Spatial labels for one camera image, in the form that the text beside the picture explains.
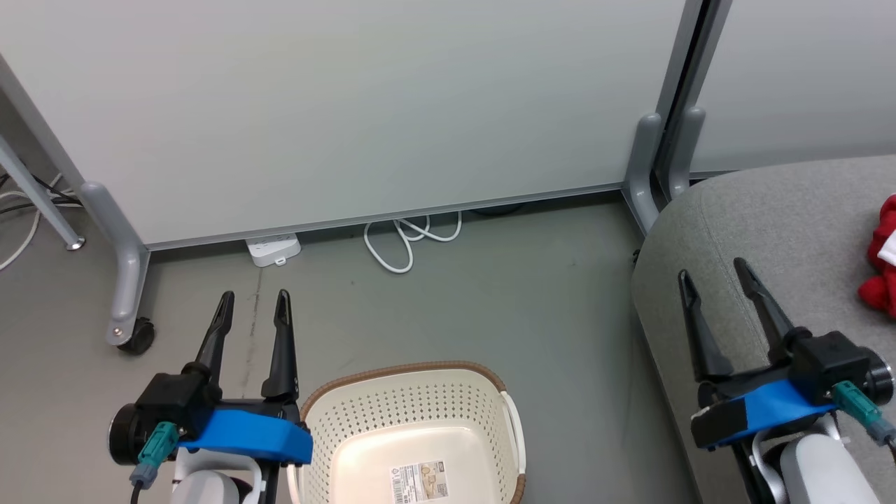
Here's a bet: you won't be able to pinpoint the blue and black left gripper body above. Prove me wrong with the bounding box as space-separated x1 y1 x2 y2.
177 394 314 468

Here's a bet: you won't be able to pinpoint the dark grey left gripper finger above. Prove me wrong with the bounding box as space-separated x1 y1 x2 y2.
195 290 236 382
261 289 300 401

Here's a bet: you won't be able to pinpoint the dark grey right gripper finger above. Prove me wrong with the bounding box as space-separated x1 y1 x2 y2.
677 269 735 383
732 258 796 351

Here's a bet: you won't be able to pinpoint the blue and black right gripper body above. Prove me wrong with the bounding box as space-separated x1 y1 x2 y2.
690 370 839 450

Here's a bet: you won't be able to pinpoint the red plush toy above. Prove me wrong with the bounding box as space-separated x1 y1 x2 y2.
859 195 896 319

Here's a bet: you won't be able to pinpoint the cream perforated laundry basket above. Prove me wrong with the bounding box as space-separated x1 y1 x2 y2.
287 360 527 504

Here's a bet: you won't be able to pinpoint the black caster wheel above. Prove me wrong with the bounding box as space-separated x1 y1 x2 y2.
118 317 156 355

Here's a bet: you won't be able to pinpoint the grey fabric sofa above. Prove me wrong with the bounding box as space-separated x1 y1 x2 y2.
631 155 896 504

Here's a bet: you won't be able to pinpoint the white power strip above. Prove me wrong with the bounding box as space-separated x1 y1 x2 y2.
244 233 302 268

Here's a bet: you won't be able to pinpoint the grey partition foot with caster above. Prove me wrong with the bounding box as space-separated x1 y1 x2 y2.
78 181 152 347

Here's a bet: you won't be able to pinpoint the printed label sticker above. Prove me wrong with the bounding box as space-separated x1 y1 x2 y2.
389 460 449 504

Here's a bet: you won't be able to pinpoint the grey metal table leg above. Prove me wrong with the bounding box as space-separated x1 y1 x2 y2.
0 135 87 251

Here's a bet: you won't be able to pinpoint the narrow white partition panel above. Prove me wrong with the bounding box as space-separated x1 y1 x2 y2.
689 0 896 177

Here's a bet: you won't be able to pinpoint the wide white partition panel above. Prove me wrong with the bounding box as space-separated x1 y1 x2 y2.
0 0 704 251

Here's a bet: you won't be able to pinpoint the teal plug left camera cable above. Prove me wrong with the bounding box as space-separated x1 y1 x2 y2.
129 421 180 504

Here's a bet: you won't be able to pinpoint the teal plug camera cable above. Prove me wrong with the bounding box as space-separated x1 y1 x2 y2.
129 421 180 504
832 381 896 449

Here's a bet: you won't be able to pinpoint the teal plug right camera cable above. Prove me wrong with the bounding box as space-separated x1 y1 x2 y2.
832 381 896 449

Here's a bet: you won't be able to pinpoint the looped white power cable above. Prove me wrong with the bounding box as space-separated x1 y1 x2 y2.
363 210 463 274

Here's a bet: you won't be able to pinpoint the black floor cables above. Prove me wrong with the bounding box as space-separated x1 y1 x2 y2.
0 171 83 213

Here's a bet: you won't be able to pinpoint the thin white floor cable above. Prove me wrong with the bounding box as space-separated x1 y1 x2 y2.
0 173 65 272

